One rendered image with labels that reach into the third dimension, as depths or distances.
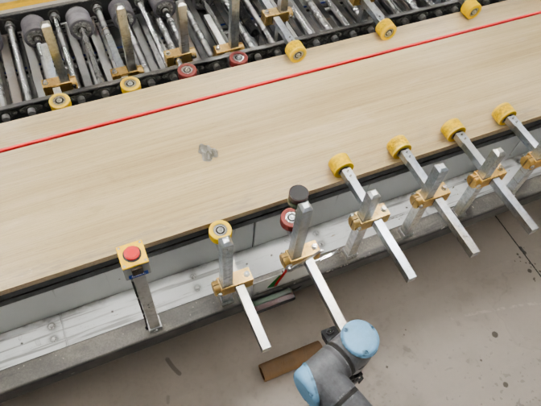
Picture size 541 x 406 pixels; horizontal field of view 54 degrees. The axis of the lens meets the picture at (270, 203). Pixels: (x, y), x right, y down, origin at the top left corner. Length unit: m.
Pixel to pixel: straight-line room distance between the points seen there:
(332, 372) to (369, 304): 1.55
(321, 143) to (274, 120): 0.21
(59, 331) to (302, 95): 1.29
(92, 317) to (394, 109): 1.42
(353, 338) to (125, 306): 1.02
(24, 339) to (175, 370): 0.78
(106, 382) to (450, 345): 1.62
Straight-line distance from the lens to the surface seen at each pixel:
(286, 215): 1.85
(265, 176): 1.94
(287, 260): 1.81
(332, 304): 1.77
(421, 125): 2.24
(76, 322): 2.05
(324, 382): 1.23
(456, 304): 2.91
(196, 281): 2.04
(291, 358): 2.51
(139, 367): 2.60
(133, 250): 1.43
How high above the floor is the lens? 2.47
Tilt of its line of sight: 57 degrees down
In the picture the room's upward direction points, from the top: 7 degrees clockwise
